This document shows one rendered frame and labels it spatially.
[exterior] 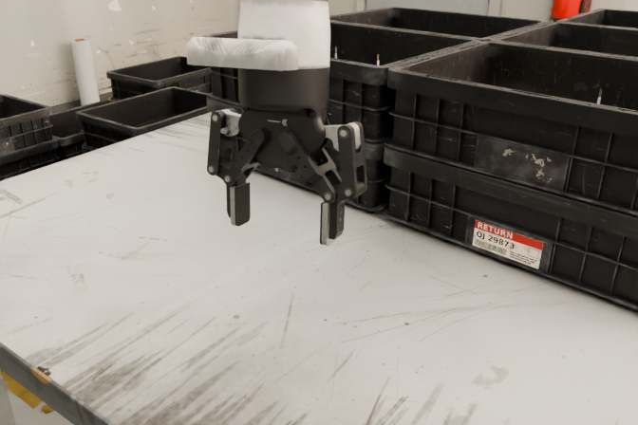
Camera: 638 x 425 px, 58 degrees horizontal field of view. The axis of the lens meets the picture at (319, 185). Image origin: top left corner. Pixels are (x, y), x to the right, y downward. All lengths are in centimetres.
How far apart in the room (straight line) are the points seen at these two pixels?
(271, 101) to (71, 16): 361
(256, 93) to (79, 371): 34
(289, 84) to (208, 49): 7
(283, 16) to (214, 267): 41
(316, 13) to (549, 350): 42
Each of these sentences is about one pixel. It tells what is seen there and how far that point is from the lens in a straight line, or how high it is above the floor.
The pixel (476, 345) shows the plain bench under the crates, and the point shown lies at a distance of 64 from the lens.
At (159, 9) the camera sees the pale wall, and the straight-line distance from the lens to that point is 444.
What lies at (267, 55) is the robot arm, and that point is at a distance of 40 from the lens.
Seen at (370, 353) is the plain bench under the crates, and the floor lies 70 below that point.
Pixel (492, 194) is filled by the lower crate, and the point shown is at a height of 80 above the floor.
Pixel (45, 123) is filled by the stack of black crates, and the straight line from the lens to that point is 201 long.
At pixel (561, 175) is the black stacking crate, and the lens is 71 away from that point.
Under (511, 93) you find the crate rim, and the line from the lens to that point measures 70.
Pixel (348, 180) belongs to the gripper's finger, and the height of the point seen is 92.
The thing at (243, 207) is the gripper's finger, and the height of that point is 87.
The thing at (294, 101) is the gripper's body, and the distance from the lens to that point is 45.
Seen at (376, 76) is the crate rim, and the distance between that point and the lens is 79.
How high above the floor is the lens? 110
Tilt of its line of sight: 24 degrees down
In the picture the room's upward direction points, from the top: straight up
